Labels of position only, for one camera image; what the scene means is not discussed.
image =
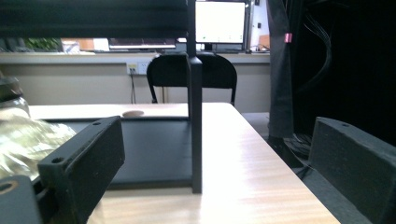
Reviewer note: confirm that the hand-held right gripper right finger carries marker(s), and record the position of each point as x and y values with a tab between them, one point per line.
355	168

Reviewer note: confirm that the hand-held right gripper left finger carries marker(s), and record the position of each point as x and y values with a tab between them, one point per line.
81	168

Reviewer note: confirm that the black metal two-tier rack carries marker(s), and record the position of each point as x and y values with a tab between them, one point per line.
196	124

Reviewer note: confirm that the dark curtain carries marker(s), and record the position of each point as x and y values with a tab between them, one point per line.
361	62

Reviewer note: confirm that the grey counter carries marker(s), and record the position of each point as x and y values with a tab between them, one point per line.
77	58

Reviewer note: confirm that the grey cloth-covered stand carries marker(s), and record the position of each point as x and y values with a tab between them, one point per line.
280	87

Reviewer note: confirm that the white cup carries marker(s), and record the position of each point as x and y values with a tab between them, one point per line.
70	46

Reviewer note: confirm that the brown box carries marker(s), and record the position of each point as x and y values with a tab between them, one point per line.
85	44

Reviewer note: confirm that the green plant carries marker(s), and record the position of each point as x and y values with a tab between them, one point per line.
43	44

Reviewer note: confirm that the pink tag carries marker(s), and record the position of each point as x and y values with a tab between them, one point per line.
288	37

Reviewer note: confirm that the black chair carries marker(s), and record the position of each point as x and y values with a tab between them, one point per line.
218	71

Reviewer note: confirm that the bright computer monitor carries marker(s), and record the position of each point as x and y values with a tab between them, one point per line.
219	21

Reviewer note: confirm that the white wall socket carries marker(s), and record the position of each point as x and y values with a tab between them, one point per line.
138	68

